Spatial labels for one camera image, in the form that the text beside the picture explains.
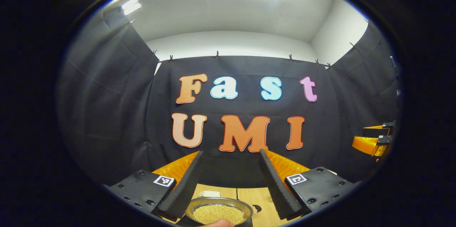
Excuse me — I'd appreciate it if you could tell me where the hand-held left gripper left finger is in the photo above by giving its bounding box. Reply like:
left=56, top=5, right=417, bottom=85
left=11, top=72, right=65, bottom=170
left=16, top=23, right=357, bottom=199
left=103, top=150, right=205, bottom=220

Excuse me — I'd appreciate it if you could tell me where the black induction cooktop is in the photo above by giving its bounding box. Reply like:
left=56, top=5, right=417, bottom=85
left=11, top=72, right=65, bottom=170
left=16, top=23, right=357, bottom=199
left=176, top=215, right=254, bottom=227

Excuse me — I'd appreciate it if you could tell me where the row of black cloth clips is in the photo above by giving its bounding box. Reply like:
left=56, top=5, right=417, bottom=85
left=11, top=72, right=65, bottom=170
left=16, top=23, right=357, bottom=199
left=128, top=19, right=357, bottom=71

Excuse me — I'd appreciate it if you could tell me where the steel pot with black handles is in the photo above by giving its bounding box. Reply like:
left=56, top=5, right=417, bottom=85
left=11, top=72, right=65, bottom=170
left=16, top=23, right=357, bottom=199
left=185, top=197, right=261, bottom=227

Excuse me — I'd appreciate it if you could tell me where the small ceiling light panel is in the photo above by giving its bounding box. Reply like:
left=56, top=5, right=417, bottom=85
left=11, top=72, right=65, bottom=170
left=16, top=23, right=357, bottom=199
left=121, top=0, right=142, bottom=15

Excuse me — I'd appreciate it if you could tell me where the black backdrop cloth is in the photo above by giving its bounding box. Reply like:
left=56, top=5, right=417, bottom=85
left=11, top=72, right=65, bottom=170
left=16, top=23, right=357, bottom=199
left=57, top=6, right=401, bottom=188

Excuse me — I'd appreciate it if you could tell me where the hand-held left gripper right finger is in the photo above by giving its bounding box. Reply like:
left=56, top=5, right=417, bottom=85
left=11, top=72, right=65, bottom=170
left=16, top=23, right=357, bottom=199
left=259, top=149, right=363, bottom=220

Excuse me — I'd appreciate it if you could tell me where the pile of yellow soybeans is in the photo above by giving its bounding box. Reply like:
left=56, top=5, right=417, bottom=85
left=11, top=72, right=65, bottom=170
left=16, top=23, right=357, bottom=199
left=192, top=204, right=245, bottom=225

